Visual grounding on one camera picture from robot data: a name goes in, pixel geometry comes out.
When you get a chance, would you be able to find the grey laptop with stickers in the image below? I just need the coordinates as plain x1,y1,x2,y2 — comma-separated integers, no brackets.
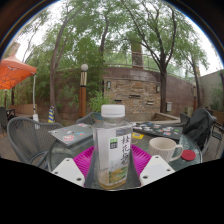
48,123,95,148

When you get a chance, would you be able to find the dark wicker chair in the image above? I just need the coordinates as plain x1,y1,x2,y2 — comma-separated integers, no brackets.
0,106,16,134

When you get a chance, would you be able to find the black backpack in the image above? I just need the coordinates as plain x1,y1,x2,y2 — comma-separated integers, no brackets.
182,107,218,151

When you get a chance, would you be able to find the clear white-capped drink bottle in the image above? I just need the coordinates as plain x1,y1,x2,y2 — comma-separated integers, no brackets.
92,104,134,190

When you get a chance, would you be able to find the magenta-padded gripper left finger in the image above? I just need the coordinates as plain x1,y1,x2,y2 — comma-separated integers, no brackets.
51,145,98,188

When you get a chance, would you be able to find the potted green plant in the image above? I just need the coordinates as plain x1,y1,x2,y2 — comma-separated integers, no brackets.
88,90,113,121

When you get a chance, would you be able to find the black metal patio chair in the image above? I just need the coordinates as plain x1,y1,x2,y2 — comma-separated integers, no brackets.
211,123,224,159

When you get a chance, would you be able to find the black laptop with stickers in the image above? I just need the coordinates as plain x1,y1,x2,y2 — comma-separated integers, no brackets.
132,121,184,141

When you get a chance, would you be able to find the flat round red coaster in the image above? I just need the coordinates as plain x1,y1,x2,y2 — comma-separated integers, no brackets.
180,149,197,162

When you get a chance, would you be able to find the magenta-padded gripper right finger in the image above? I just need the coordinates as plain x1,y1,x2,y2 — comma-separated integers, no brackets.
128,143,176,188

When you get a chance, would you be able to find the white ceramic mug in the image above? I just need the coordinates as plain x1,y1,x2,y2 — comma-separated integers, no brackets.
147,137,184,163

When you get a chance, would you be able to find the orange canopy tent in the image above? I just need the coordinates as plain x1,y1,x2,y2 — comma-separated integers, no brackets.
0,53,38,122

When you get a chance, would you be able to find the dark forked-trunk tree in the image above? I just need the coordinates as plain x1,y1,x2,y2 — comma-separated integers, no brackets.
116,0,214,114

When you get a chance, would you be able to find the blue yellow striped bollard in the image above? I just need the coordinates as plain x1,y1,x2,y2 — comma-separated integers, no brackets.
47,105,56,124

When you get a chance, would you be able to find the slender leaning-trunk tree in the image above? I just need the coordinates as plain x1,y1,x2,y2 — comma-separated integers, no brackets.
16,0,118,123

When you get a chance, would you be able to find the globe-topped wooden lamp post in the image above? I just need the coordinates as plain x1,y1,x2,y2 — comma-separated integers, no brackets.
78,63,90,118

